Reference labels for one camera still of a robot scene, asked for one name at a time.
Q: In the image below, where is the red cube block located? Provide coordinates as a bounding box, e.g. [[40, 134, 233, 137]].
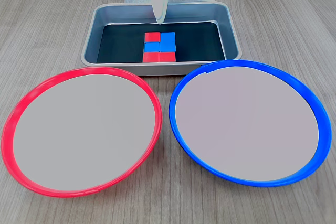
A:
[[142, 51, 160, 63], [144, 32, 161, 44], [159, 51, 176, 63]]

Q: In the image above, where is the silver metal tray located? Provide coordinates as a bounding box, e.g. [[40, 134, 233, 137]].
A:
[[80, 2, 243, 77]]

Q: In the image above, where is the black tray liner mat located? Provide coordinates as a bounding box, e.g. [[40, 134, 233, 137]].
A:
[[96, 21, 226, 64]]

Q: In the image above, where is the blue-rimmed white dish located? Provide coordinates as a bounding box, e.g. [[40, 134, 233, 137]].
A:
[[169, 59, 332, 188]]

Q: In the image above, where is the red-rimmed white dish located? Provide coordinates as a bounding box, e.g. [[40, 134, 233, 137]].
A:
[[1, 66, 163, 198]]

